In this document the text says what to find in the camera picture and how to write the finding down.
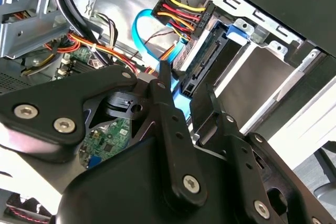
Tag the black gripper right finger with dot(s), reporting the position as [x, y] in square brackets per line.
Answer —
[236, 150]

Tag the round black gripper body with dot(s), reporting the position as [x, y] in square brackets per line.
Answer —
[118, 195]

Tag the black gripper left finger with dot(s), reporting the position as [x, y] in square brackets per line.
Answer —
[52, 98]

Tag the hard disk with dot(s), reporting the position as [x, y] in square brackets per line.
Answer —
[202, 64]

